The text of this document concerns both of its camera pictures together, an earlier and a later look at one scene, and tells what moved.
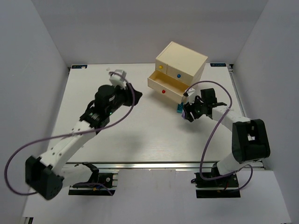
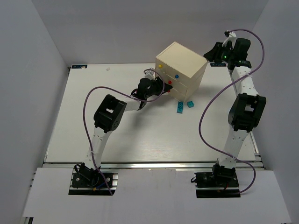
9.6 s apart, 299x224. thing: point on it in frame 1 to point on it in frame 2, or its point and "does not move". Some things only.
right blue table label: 218,65 does not move
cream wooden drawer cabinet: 178,69 does not move
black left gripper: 128,95 to 159,84
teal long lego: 180,108 does not move
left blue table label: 79,66 does not move
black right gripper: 190,110 to 216,52
